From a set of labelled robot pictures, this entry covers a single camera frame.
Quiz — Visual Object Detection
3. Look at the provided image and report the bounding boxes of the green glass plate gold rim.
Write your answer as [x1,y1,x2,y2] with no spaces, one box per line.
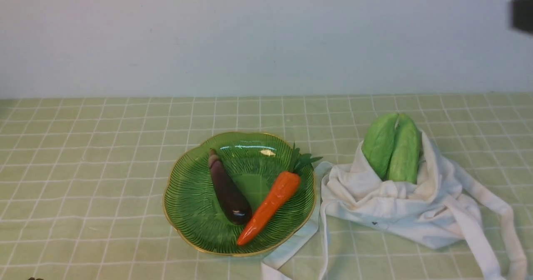
[162,132,319,257]

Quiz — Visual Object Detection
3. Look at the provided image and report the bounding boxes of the light green chayote vegetable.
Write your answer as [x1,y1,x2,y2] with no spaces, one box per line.
[361,112,422,184]

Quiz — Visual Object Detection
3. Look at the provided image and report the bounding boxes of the green checkered tablecloth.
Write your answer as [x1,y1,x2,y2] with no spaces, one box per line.
[0,92,533,280]

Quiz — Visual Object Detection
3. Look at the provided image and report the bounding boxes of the white cloth bag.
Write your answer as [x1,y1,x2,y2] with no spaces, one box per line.
[261,132,528,280]

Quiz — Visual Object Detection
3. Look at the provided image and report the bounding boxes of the orange carrot with green leaves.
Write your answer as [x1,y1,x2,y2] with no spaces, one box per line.
[237,144,322,246]

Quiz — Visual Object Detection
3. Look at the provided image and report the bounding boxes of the dark purple eggplant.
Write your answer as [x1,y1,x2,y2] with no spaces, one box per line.
[208,149,252,225]

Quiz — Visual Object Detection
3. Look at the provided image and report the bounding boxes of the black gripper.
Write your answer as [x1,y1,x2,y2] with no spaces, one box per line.
[510,0,533,34]

